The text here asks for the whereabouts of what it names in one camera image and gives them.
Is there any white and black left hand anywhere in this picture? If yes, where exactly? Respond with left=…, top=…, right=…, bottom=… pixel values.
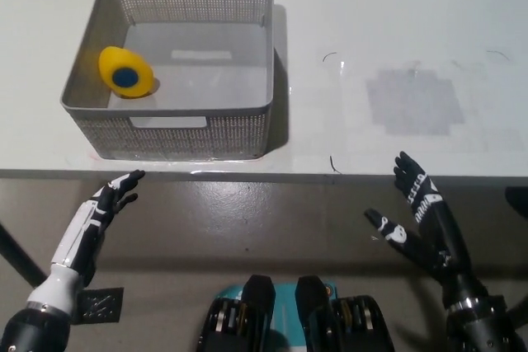
left=49, top=169, right=147, bottom=288

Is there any black right hand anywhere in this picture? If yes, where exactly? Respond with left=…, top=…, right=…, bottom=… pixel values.
left=364, top=151, right=490, bottom=312

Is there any grey tape patch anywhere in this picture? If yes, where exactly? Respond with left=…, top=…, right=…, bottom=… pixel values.
left=365, top=68, right=463, bottom=137

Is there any grey perforated plastic basket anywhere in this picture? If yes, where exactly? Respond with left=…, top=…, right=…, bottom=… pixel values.
left=60, top=0, right=276, bottom=160

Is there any black and teal robot body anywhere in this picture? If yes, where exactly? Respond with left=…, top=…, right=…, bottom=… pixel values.
left=197, top=274, right=397, bottom=352

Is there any black floor marker tag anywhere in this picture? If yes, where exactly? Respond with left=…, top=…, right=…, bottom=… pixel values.
left=77, top=287, right=125, bottom=322

